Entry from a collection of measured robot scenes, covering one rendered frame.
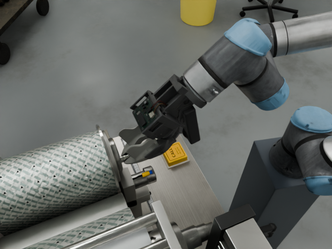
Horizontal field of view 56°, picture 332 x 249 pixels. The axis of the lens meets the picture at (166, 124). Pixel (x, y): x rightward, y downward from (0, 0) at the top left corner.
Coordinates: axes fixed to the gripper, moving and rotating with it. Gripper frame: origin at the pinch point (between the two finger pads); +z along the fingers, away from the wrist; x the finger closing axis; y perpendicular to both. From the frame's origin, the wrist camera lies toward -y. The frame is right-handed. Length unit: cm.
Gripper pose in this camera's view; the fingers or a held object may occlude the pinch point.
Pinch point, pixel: (130, 156)
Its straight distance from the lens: 67.1
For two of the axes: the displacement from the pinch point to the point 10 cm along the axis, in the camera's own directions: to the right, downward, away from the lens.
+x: 3.9, 7.1, -5.9
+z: -7.1, 6.4, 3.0
